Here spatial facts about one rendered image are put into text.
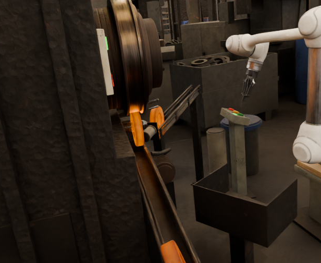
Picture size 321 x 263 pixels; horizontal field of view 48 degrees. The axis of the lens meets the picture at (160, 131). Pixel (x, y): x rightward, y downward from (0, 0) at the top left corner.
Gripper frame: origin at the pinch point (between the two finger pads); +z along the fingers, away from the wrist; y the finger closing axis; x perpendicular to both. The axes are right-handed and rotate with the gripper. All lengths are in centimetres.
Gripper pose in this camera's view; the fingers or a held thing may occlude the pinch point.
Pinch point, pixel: (243, 101)
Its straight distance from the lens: 234.9
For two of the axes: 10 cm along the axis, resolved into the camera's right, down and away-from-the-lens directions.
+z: -2.3, 9.4, 2.3
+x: 9.5, 1.7, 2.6
